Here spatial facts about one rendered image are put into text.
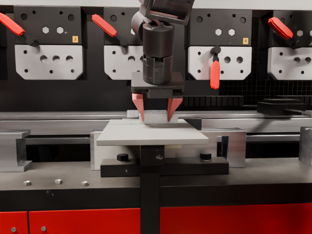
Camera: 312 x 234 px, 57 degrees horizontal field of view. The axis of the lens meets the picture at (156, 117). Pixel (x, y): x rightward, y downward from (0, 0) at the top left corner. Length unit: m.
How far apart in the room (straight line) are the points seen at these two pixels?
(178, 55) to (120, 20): 0.58
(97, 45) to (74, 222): 0.79
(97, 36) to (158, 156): 0.84
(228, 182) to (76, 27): 0.49
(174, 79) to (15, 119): 0.62
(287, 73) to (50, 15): 0.57
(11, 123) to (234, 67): 0.71
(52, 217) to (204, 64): 0.48
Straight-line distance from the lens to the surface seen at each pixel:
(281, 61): 0.77
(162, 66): 0.54
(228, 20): 0.74
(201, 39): 0.71
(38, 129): 1.02
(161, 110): 0.74
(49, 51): 0.72
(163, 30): 0.51
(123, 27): 0.70
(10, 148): 0.78
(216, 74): 0.68
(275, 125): 1.08
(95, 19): 0.67
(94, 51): 1.25
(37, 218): 0.68
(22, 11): 0.75
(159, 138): 0.47
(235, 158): 0.77
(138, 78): 0.58
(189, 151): 0.73
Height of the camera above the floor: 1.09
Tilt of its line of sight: 7 degrees down
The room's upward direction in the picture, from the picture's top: straight up
